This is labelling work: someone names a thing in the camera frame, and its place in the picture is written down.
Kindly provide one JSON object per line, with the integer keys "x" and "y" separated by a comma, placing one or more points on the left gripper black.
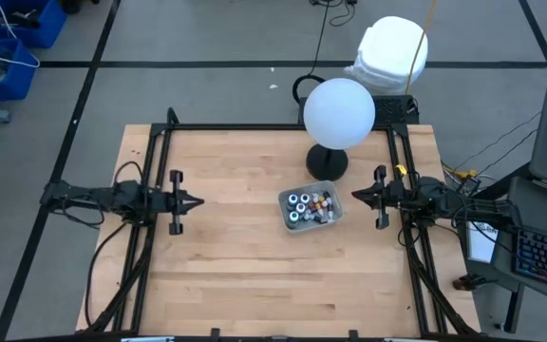
{"x": 169, "y": 202}

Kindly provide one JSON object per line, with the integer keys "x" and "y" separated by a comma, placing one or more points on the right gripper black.
{"x": 392, "y": 195}

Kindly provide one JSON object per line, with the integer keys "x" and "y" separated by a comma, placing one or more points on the small orange food coloring bottle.
{"x": 319, "y": 205}

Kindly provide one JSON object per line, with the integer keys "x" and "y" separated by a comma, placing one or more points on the small dark blue coloring bottle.
{"x": 324, "y": 219}

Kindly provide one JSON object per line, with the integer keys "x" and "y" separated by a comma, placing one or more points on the small Red Sunset coloring bottle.
{"x": 312, "y": 208}

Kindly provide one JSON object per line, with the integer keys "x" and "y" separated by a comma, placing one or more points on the grey plastic bin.
{"x": 315, "y": 225}

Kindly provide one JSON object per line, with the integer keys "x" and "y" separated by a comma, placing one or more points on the purple-tipped food coloring bottle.
{"x": 305, "y": 198}

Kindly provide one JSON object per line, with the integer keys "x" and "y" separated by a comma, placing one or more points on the small clear food coloring bottle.
{"x": 307, "y": 216}

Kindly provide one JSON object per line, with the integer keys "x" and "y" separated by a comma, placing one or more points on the black-tipped food coloring bottle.
{"x": 300, "y": 207}

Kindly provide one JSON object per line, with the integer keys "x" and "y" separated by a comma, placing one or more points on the blue-tipped food coloring bottle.
{"x": 293, "y": 198}

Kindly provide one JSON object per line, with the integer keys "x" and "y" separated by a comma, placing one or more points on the green-tipped food coloring bottle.
{"x": 294, "y": 217}

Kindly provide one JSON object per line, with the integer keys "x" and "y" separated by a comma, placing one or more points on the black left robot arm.
{"x": 93, "y": 197}

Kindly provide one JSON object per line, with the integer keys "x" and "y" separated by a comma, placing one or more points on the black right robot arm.
{"x": 463, "y": 206}

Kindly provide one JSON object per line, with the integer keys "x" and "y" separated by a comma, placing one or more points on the white globe lamp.
{"x": 339, "y": 114}

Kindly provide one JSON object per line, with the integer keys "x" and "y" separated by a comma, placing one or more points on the black perforated computer case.
{"x": 392, "y": 111}

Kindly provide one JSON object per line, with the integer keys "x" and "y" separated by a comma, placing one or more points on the white printed paper sheet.
{"x": 480, "y": 247}

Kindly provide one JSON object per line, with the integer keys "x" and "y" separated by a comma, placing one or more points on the brown and black clamp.
{"x": 465, "y": 282}

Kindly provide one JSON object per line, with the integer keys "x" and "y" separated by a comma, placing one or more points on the backlit black keyboard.
{"x": 546, "y": 256}

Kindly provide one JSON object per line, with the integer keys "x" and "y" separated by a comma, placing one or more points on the blue bin with plastic bags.
{"x": 17, "y": 81}

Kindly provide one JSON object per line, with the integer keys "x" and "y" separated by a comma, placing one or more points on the blue bin with black tools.
{"x": 48, "y": 28}

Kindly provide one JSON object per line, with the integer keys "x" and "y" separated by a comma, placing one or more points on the black aluminium table frame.
{"x": 207, "y": 127}

